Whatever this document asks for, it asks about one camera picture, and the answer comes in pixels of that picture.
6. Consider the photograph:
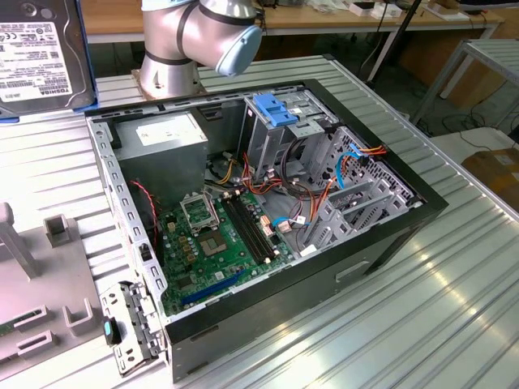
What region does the blue data wire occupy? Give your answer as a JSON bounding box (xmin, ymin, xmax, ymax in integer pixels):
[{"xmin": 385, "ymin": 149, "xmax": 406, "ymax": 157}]
[{"xmin": 335, "ymin": 143, "xmax": 362, "ymax": 190}]

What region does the hard disk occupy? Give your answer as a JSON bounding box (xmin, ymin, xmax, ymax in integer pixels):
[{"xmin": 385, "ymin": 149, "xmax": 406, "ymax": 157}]
[{"xmin": 0, "ymin": 0, "xmax": 99, "ymax": 123}]

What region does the perforated metal disk bay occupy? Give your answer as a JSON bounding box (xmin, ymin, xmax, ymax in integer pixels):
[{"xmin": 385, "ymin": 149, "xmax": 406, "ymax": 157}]
[{"xmin": 298, "ymin": 125, "xmax": 422, "ymax": 259}]

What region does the black RAM slot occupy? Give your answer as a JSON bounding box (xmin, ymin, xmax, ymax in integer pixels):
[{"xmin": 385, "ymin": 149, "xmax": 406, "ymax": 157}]
[
  {"xmin": 231, "ymin": 190, "xmax": 281, "ymax": 260},
  {"xmin": 221, "ymin": 193, "xmax": 268, "ymax": 265}
]

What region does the silver drive cage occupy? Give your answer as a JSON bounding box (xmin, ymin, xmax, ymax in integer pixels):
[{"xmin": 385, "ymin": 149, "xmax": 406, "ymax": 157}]
[{"xmin": 238, "ymin": 89, "xmax": 340, "ymax": 182}]

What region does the metal socket cover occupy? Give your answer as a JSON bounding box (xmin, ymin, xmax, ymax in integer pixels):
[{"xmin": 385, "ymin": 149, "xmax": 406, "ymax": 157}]
[{"xmin": 179, "ymin": 193, "xmax": 222, "ymax": 234}]

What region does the CPU socket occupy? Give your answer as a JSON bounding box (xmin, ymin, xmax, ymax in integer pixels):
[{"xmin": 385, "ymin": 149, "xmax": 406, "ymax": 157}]
[{"xmin": 196, "ymin": 230, "xmax": 228, "ymax": 259}]

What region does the blue plastic drive latch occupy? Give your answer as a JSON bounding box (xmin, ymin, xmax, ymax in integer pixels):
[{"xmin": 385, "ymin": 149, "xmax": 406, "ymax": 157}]
[{"xmin": 251, "ymin": 92, "xmax": 299, "ymax": 127}]

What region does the green motherboard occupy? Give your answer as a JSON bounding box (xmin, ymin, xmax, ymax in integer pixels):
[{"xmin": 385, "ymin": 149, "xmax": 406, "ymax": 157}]
[{"xmin": 156, "ymin": 190, "xmax": 295, "ymax": 317}]

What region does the grey power supply unit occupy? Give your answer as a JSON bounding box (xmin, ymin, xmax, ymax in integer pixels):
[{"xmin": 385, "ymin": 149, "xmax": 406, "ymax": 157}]
[{"xmin": 113, "ymin": 111, "xmax": 210, "ymax": 212}]

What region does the blue expansion slot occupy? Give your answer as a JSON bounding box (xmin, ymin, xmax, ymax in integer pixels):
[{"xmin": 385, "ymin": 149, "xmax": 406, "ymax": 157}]
[{"xmin": 180, "ymin": 269, "xmax": 247, "ymax": 307}]

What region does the black case fan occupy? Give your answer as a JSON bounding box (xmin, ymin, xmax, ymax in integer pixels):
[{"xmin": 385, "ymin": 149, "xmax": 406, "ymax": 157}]
[{"xmin": 128, "ymin": 180, "xmax": 165, "ymax": 264}]

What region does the black open PC case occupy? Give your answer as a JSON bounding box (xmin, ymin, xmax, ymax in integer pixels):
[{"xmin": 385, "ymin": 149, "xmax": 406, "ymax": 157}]
[{"xmin": 83, "ymin": 78, "xmax": 450, "ymax": 384}]

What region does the wooden desk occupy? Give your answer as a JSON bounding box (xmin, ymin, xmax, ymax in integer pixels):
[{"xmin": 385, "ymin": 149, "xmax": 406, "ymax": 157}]
[{"xmin": 80, "ymin": 0, "xmax": 506, "ymax": 45}]

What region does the white low table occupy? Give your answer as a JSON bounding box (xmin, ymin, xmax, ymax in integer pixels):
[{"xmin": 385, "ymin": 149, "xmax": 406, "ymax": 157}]
[{"xmin": 429, "ymin": 127, "xmax": 519, "ymax": 171}]

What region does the grey parts rack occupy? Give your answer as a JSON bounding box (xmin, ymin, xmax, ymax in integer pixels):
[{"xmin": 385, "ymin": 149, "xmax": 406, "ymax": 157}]
[{"xmin": 0, "ymin": 202, "xmax": 102, "ymax": 361}]

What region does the brown cardboard box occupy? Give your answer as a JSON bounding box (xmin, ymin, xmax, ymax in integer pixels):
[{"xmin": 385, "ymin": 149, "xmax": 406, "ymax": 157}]
[{"xmin": 461, "ymin": 147, "xmax": 519, "ymax": 207}]

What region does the green RAM stick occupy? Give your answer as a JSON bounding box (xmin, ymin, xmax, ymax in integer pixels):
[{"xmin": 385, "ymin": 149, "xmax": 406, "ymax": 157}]
[{"xmin": 0, "ymin": 311, "xmax": 41, "ymax": 337}]

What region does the red and black wire bundle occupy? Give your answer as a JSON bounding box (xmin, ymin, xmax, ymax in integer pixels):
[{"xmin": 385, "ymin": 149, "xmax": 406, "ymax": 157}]
[{"xmin": 238, "ymin": 152, "xmax": 285, "ymax": 199}]

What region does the yellow and black wire bundle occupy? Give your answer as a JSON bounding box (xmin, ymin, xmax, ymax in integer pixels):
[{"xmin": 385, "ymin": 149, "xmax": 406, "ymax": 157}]
[{"xmin": 206, "ymin": 152, "xmax": 244, "ymax": 187}]

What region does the black wire loop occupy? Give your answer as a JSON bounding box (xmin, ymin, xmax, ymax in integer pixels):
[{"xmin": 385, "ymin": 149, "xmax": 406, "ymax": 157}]
[{"xmin": 281, "ymin": 133, "xmax": 329, "ymax": 203}]

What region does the round black tool blue ring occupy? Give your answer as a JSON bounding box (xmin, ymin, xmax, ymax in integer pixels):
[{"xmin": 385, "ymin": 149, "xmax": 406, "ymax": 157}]
[{"xmin": 103, "ymin": 317, "xmax": 122, "ymax": 346}]

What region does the metal frame table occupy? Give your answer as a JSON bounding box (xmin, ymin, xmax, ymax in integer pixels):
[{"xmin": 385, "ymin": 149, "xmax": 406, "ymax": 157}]
[{"xmin": 411, "ymin": 38, "xmax": 519, "ymax": 137}]

